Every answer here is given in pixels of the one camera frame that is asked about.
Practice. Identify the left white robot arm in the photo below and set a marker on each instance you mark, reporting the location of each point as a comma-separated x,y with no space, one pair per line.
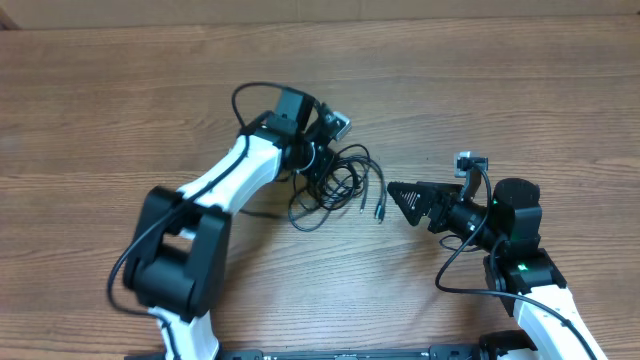
175,263

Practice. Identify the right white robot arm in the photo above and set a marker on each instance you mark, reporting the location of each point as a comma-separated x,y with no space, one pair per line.
517,270

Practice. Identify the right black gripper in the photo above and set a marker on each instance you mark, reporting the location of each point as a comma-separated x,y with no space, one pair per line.
443,198

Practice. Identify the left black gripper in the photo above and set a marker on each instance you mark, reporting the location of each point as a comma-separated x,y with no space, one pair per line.
326,161

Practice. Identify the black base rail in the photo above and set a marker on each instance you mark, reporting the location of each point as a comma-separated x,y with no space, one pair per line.
350,354

